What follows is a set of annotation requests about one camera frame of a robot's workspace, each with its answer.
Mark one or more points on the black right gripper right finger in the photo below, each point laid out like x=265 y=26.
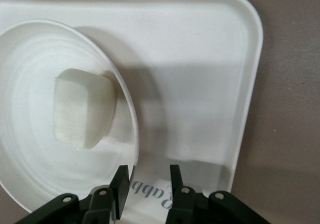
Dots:
x=176 y=181

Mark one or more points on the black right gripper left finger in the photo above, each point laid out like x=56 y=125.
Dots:
x=121 y=184

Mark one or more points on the white steamed bun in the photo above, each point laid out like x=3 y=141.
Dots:
x=85 y=108

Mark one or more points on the round white plate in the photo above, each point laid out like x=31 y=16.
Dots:
x=30 y=108

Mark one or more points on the white rabbit print tray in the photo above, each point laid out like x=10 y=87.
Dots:
x=187 y=58

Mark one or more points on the brown table cloth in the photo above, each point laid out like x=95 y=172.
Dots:
x=290 y=83

